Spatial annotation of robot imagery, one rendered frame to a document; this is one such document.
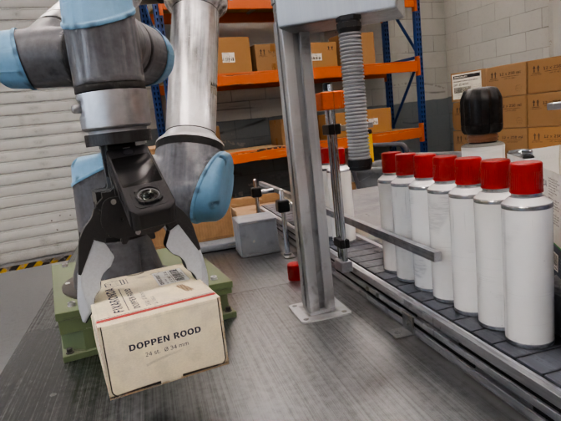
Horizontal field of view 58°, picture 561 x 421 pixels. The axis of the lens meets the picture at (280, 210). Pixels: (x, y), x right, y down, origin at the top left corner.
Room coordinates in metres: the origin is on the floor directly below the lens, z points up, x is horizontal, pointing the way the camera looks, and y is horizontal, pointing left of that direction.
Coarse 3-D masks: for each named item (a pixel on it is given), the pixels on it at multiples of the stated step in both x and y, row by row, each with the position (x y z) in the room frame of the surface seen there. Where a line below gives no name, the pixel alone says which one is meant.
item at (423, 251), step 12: (276, 192) 1.46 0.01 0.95; (288, 192) 1.36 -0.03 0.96; (348, 216) 0.95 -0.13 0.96; (360, 228) 0.88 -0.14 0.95; (372, 228) 0.83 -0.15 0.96; (384, 240) 0.79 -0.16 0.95; (396, 240) 0.75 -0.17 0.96; (408, 240) 0.73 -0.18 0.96; (420, 252) 0.68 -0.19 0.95; (432, 252) 0.65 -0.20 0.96
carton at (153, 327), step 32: (128, 288) 0.56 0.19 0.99; (160, 288) 0.55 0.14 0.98; (192, 288) 0.54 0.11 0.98; (96, 320) 0.47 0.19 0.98; (128, 320) 0.46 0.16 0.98; (160, 320) 0.47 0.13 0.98; (192, 320) 0.49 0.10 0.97; (128, 352) 0.46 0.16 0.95; (160, 352) 0.47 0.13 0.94; (192, 352) 0.49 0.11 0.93; (224, 352) 0.50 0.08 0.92; (128, 384) 0.46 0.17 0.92; (160, 384) 0.47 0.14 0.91
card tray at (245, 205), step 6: (240, 198) 2.00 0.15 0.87; (246, 198) 2.00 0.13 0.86; (252, 198) 2.01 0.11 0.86; (264, 198) 2.02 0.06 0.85; (270, 198) 2.02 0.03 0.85; (276, 198) 2.03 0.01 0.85; (234, 204) 1.99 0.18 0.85; (240, 204) 1.99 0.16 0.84; (246, 204) 2.00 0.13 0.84; (252, 204) 2.01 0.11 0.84; (264, 204) 1.99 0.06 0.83; (234, 210) 1.71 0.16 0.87; (240, 210) 1.89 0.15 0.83; (246, 210) 1.88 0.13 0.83; (252, 210) 1.87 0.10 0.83
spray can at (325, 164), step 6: (324, 150) 1.12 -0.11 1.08; (324, 156) 1.12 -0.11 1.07; (324, 162) 1.12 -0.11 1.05; (324, 168) 1.12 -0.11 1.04; (324, 174) 1.11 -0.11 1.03; (324, 180) 1.11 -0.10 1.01; (324, 186) 1.12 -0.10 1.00; (330, 216) 1.11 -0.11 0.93; (330, 222) 1.11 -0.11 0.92; (330, 228) 1.11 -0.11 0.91; (330, 234) 1.11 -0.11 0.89
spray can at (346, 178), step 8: (344, 152) 1.07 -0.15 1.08; (344, 160) 1.07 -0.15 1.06; (328, 168) 1.08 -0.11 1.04; (344, 168) 1.06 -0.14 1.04; (328, 176) 1.07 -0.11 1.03; (344, 176) 1.05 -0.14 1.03; (328, 184) 1.07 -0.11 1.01; (344, 184) 1.05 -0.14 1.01; (328, 192) 1.08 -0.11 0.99; (344, 192) 1.05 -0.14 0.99; (344, 200) 1.05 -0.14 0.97; (352, 200) 1.07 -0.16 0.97; (344, 208) 1.05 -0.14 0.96; (352, 208) 1.07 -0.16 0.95; (352, 232) 1.06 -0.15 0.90; (352, 240) 1.06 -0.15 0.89
